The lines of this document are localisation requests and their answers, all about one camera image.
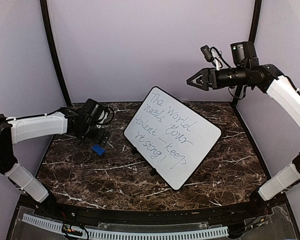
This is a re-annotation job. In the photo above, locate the right black frame post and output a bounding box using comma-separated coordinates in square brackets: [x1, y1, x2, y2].
[230, 0, 262, 109]

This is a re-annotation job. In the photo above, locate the blue whiteboard eraser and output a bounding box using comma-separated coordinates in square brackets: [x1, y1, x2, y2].
[91, 144, 106, 157]

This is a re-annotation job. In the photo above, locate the white whiteboard black frame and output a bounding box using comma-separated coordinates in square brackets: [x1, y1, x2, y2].
[123, 87, 222, 191]

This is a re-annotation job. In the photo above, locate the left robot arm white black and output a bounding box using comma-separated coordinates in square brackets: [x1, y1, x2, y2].
[0, 98, 115, 218]

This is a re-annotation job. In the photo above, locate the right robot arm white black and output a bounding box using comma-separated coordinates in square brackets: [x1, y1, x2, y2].
[186, 41, 300, 217]

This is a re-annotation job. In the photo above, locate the white slotted cable duct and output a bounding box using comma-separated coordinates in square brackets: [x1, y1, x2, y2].
[22, 213, 229, 240]

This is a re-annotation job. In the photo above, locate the left black frame post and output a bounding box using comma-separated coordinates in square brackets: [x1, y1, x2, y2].
[39, 0, 72, 107]

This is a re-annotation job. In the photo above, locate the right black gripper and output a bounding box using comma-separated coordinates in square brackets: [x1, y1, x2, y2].
[187, 65, 249, 91]

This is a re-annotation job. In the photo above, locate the black curved front rail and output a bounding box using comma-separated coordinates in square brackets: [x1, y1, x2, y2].
[22, 195, 268, 226]

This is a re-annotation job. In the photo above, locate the black frame post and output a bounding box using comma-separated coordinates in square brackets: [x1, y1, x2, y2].
[230, 0, 262, 109]
[39, 0, 72, 107]

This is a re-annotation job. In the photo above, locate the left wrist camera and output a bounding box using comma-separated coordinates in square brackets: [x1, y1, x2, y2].
[97, 106, 115, 126]

